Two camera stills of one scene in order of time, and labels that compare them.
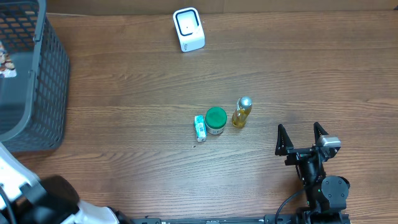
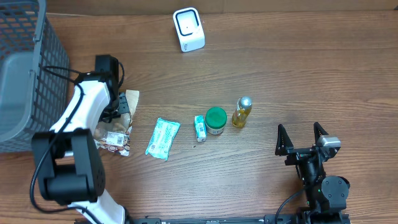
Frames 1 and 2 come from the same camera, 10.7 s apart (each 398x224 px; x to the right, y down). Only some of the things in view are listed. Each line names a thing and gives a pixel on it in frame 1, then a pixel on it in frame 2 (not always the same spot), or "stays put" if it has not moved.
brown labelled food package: (7, 68) to (114, 135)
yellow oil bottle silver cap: (243, 107) stays put
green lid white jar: (216, 118) stays put
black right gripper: (285, 147) stays put
